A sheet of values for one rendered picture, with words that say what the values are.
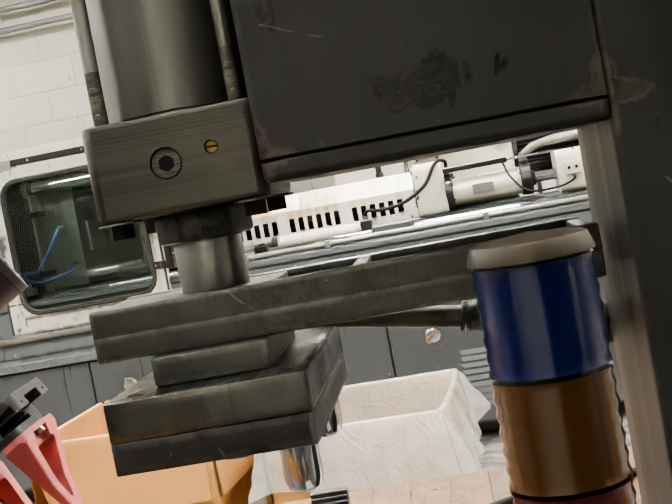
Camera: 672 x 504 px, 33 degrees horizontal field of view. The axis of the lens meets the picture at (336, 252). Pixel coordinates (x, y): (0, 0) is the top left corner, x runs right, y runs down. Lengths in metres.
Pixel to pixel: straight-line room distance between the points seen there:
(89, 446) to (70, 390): 2.55
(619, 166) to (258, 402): 0.20
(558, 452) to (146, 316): 0.29
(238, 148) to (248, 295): 0.07
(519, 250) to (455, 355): 4.79
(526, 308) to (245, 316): 0.26
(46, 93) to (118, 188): 7.04
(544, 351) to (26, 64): 7.39
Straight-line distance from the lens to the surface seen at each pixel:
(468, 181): 5.25
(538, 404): 0.34
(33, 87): 7.65
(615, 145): 0.54
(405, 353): 5.13
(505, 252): 0.33
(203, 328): 0.58
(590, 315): 0.34
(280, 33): 0.54
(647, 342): 0.56
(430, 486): 1.21
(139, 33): 0.58
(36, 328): 5.51
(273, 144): 0.54
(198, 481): 2.92
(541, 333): 0.34
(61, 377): 5.53
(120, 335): 0.59
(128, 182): 0.57
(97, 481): 3.00
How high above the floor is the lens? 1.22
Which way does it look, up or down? 3 degrees down
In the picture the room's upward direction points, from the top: 11 degrees counter-clockwise
